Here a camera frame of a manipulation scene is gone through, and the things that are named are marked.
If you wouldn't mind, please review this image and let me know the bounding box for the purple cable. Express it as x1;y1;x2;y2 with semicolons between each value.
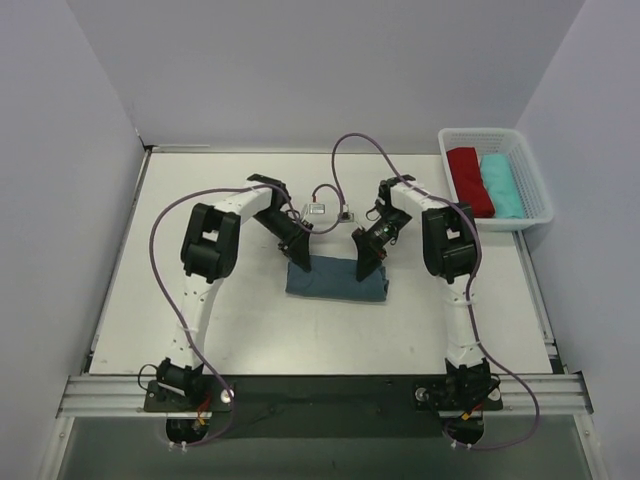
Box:
331;132;541;453
149;183;351;446

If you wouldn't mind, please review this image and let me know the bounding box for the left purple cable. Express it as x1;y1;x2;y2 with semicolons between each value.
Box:
149;183;351;446

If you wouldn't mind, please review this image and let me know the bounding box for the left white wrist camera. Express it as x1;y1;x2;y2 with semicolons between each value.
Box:
301;201;327;217

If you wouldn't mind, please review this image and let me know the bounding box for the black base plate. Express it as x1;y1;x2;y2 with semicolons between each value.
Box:
144;375;487;439

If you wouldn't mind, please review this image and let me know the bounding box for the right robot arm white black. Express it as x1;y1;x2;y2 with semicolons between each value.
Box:
352;175;499;409

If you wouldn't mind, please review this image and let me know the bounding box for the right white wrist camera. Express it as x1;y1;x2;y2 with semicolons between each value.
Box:
338;211;355;223

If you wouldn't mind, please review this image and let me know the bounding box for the teal rolled t shirt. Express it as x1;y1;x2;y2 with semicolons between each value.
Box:
480;154;525;219

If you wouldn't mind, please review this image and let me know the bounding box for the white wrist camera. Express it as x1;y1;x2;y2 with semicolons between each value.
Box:
301;201;327;217
338;211;355;223

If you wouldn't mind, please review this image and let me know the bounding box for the blue-grey t shirt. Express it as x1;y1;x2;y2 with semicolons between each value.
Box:
285;255;389;303

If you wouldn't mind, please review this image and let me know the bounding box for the red rolled t shirt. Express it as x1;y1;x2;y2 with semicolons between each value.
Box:
446;147;495;218

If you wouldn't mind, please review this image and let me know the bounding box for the aluminium rail frame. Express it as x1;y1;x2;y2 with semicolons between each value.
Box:
60;150;591;417

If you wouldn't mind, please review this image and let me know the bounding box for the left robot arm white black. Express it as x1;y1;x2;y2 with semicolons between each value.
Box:
156;174;313;411

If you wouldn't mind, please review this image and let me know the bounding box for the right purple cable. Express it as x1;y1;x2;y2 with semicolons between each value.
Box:
331;132;541;453

